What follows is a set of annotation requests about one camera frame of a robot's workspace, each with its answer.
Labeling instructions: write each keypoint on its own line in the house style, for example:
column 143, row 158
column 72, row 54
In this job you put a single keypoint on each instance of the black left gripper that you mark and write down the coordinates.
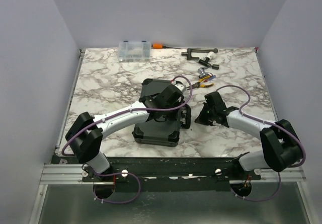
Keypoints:
column 171, row 117

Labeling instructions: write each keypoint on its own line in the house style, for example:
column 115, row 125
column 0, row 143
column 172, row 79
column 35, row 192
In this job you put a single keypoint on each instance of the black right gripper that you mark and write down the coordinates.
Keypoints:
column 201, row 119

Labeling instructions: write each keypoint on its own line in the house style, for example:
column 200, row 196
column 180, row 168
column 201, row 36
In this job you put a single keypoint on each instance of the black foam lined carry case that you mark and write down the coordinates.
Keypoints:
column 165, row 130

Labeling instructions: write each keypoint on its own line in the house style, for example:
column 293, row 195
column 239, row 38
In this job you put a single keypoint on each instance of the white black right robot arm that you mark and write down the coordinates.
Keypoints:
column 281, row 147

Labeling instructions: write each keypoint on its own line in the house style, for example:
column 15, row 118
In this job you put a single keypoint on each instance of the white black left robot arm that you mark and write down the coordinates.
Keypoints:
column 87, row 132

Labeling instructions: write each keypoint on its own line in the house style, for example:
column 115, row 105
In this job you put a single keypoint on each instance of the yellow black pliers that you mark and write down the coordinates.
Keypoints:
column 202, row 83

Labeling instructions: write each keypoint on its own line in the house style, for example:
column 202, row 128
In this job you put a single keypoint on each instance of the black metal puller tool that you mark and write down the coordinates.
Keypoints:
column 190, row 51

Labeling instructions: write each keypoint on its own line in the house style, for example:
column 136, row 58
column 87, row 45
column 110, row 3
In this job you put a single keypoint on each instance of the white cylinder connector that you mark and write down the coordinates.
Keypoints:
column 210, row 55

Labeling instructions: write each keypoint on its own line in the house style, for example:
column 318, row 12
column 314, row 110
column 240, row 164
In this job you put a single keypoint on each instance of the clear plastic screw box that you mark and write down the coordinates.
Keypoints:
column 134, row 51

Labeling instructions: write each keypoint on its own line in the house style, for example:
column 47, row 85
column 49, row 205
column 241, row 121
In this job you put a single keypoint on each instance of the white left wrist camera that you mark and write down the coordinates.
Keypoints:
column 181, row 87

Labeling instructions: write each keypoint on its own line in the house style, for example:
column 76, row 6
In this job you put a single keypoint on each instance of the clear handle red screwdriver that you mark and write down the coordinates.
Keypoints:
column 210, row 78

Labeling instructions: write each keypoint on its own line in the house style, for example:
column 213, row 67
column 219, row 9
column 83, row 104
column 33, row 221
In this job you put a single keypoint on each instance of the black T-handle tool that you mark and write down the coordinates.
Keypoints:
column 208, row 65

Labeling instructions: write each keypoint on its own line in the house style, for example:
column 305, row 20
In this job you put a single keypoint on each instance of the orange handle screwdriver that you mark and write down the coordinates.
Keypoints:
column 161, row 46

